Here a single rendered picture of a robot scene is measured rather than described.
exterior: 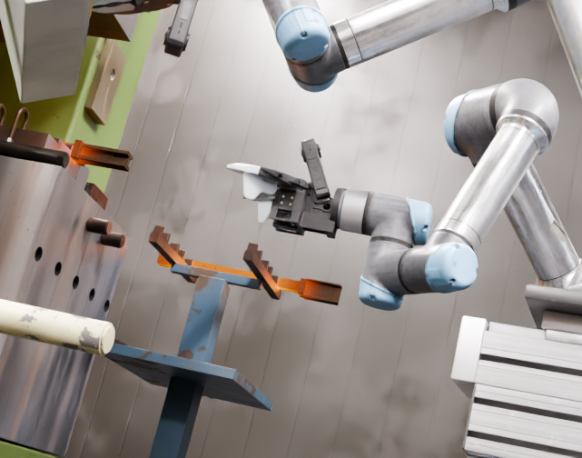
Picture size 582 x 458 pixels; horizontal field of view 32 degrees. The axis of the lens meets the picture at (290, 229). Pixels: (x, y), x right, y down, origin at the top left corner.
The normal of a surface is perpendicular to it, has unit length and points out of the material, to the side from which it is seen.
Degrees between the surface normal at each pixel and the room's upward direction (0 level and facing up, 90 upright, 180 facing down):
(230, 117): 90
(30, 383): 90
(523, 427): 90
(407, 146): 90
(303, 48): 147
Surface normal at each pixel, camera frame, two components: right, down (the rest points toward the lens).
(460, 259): 0.58, -0.10
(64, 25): 0.26, 0.95
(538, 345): -0.32, -0.35
